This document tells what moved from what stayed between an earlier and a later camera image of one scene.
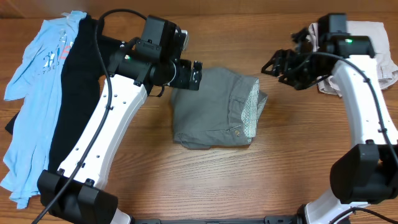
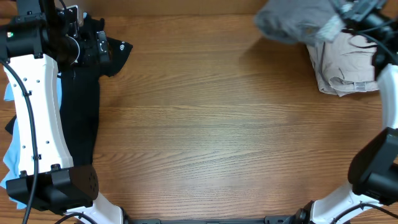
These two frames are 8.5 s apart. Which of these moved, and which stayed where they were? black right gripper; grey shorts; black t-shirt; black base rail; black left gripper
Moved: black right gripper; black left gripper; grey shorts
Stayed: black t-shirt; black base rail
